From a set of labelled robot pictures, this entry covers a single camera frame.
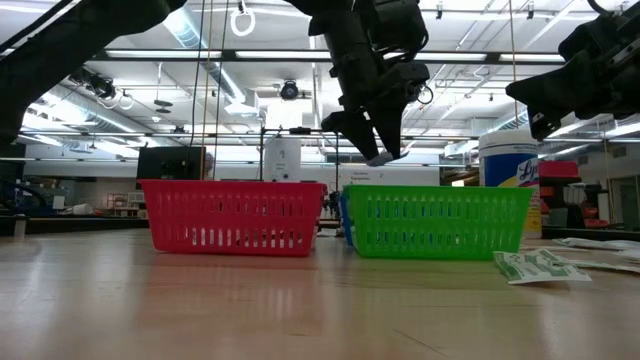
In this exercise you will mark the white-lidded wipes canister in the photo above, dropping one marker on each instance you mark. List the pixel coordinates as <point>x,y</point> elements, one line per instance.
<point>505,165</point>

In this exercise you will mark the blue plastic basket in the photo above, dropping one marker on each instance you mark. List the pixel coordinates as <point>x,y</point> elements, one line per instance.
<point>345,220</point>

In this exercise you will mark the white bandage wrapper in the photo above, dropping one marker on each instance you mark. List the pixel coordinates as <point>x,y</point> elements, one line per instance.
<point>595,244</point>

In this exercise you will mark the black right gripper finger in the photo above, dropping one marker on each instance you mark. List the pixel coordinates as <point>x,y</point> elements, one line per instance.
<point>560,90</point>

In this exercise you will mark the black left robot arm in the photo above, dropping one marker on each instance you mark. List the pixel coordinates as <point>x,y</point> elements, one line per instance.
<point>50,55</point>

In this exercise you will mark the black monitor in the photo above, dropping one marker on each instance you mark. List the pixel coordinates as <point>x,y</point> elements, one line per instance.
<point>170,162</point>

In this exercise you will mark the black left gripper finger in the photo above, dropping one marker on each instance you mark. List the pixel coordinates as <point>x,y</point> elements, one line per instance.
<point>395,115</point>
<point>355,127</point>

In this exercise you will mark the silver ceiling duct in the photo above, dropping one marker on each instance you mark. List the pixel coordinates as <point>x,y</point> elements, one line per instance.
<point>192,37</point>

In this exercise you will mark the person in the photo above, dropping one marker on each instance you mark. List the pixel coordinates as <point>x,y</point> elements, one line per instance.
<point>209,167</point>

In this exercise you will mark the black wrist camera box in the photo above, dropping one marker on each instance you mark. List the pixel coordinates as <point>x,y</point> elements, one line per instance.
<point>400,25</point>

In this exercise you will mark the black ceiling camera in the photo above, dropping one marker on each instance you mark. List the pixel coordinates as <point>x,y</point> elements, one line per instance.
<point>289,91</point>
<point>102,87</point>

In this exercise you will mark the black ceiling light rail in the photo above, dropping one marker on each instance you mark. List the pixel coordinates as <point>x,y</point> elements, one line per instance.
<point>227,55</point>

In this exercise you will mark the red plastic basket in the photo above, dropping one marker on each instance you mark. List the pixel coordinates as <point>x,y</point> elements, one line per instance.
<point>230,195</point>

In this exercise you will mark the green plastic basket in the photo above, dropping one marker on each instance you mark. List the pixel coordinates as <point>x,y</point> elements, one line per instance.
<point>435,195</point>

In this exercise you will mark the black stand frame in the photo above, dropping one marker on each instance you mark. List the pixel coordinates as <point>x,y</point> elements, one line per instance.
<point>300,131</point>

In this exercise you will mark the white antiseptic towelette packet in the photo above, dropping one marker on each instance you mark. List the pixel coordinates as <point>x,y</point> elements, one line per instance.
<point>330,232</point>

